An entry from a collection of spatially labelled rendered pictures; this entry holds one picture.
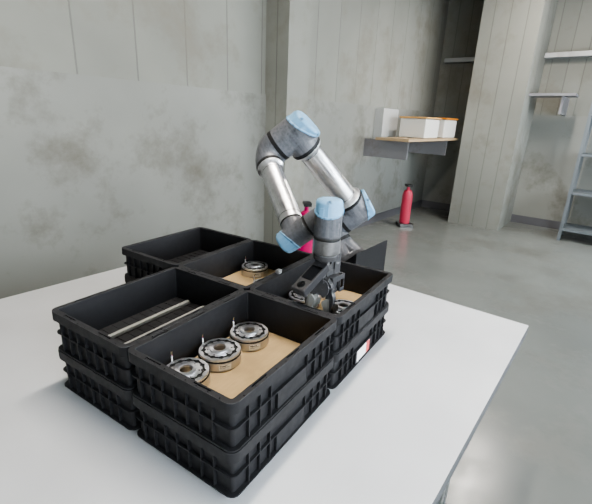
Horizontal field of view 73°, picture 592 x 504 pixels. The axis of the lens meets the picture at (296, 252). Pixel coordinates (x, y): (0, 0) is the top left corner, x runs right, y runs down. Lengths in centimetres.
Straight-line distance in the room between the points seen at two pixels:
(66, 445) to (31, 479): 9
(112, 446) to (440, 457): 73
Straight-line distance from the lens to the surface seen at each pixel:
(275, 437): 95
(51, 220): 291
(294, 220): 120
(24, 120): 282
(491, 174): 634
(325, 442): 102
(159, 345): 97
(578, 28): 717
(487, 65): 643
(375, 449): 102
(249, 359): 103
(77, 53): 297
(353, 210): 159
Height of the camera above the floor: 140
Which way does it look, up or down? 18 degrees down
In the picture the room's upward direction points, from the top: 2 degrees clockwise
